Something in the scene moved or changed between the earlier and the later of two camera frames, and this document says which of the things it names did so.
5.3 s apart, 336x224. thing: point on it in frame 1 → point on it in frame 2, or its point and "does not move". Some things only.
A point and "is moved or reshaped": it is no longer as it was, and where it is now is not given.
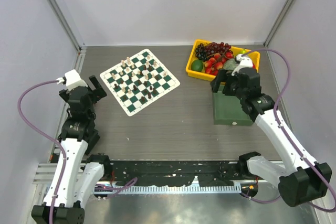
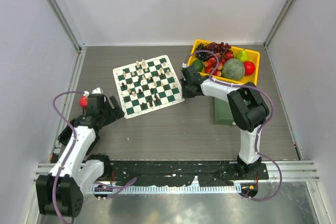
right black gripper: x=223 y=75 → x=185 y=95
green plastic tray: x=228 y=110 does not move
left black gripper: x=98 y=91 → x=116 y=113
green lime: x=197 y=65 does not move
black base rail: x=162 y=172 does not move
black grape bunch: x=200 y=52 does not move
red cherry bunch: x=212 y=64 does not move
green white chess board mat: x=138 y=81 is moved or reshaped
